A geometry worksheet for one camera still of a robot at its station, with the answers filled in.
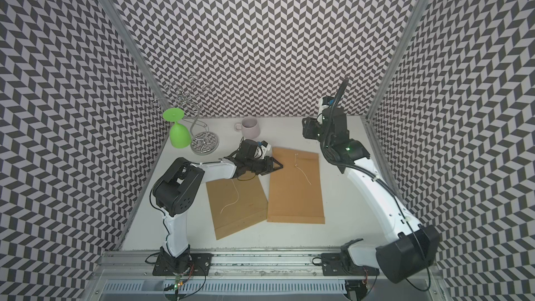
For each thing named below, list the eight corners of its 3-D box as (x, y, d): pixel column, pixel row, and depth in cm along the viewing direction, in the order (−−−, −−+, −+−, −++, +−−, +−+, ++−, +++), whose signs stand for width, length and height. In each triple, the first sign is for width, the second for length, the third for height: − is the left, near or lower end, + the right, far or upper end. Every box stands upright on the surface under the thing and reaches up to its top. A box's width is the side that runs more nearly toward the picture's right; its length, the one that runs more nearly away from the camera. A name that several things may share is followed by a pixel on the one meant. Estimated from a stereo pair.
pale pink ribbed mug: (236, 132, 114) (234, 124, 110) (249, 121, 120) (247, 113, 115) (252, 142, 110) (250, 135, 105) (264, 130, 115) (264, 123, 111)
